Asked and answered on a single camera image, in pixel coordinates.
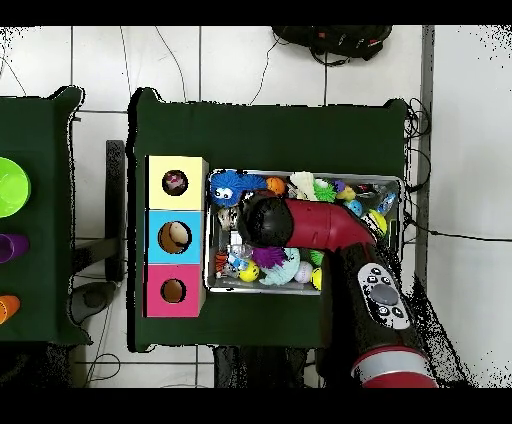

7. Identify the yellow smiley ball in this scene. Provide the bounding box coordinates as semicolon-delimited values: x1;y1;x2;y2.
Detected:
238;259;261;283

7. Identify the black backpack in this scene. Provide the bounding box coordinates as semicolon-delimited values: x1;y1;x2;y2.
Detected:
271;25;393;65

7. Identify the green stringy puffer ball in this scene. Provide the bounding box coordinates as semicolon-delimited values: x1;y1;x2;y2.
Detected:
313;179;337;202

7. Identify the white baseball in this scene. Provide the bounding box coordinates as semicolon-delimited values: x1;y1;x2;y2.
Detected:
293;260;314;284

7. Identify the silver mesh bin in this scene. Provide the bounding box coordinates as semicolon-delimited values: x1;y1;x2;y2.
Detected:
205;169;403;297

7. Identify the lime green bowl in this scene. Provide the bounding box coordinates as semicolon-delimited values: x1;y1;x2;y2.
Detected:
0;156;32;219

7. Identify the cream knitted cloth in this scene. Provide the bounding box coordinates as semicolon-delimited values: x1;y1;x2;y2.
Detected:
288;171;319;201

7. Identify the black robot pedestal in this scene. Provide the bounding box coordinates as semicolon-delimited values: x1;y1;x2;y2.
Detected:
213;345;321;389

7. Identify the wooden box with three holes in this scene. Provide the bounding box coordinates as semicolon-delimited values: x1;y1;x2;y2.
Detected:
142;154;210;319

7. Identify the purple spiky ball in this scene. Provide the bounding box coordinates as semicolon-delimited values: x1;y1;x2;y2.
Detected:
251;246;287;269

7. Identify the dark green table cloth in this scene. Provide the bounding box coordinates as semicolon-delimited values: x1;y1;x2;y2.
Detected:
126;87;409;355
0;86;93;346

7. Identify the black cable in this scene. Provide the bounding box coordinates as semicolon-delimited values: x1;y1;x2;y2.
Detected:
402;97;433;193

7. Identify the orange cup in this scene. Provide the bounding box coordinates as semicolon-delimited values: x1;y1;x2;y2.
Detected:
0;294;21;325

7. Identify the blue puffer toy with eyes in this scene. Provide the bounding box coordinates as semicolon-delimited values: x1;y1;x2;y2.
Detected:
209;170;246;208

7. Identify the purple cup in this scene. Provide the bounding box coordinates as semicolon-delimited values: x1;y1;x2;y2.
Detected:
0;233;30;264

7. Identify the grey floor cable cover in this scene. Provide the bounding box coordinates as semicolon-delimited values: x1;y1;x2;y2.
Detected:
411;25;436;289

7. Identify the orange toy basketball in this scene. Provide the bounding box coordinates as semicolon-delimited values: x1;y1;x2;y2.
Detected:
265;176;287;196

